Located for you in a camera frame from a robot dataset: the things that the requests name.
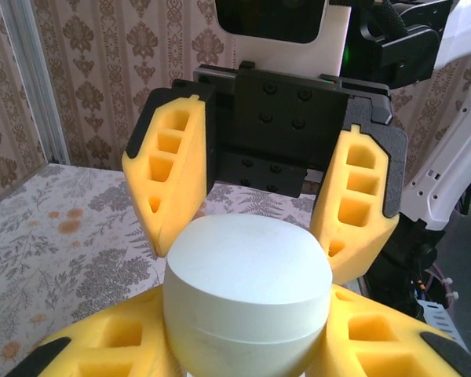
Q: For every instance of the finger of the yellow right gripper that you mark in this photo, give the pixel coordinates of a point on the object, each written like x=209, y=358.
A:
x=377, y=235
x=192, y=176

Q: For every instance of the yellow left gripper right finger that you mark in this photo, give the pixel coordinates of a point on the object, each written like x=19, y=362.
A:
x=377, y=345

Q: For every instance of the floral table cloth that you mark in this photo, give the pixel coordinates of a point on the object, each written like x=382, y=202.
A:
x=43, y=243

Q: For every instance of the aluminium frame post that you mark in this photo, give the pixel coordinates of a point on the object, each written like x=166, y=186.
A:
x=33, y=78

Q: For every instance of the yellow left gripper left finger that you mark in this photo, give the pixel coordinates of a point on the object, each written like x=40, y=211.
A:
x=114, y=345

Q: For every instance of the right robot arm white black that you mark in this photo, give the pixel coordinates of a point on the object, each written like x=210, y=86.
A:
x=435, y=184

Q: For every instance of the mint green earbud charging case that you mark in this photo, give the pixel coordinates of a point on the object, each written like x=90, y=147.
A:
x=247, y=275

